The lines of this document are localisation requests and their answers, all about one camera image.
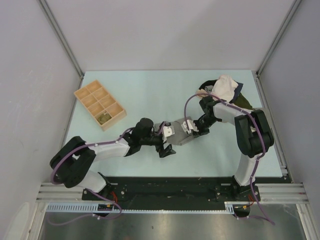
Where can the black garment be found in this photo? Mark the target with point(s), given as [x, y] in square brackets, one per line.
[208, 85]

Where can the grey underwear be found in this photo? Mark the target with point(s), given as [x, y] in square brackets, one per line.
[179, 136]

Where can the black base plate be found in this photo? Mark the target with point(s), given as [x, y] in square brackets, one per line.
[123, 189]

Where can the olive rolled garment in tray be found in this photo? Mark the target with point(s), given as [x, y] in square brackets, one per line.
[103, 118]

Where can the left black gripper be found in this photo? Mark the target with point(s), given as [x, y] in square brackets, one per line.
[163, 152]

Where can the white slotted cable duct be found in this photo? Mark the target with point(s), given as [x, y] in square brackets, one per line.
[107, 208]

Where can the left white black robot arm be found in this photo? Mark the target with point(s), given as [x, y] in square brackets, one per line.
[71, 165]

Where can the navy blue garment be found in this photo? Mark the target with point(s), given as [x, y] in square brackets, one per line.
[239, 87]

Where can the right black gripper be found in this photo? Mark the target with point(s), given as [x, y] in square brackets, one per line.
[200, 132]

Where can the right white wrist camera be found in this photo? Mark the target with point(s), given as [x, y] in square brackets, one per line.
[188, 126]

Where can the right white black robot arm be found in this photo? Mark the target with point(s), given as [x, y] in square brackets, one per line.
[253, 135]

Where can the pink white garment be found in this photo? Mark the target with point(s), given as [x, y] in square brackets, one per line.
[224, 88]

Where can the wooden compartment tray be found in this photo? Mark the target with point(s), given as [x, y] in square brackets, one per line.
[97, 100]

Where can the beige rolled garment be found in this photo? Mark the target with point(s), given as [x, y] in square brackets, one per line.
[201, 93]

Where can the dark olive garment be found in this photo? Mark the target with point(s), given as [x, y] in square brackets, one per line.
[242, 102]

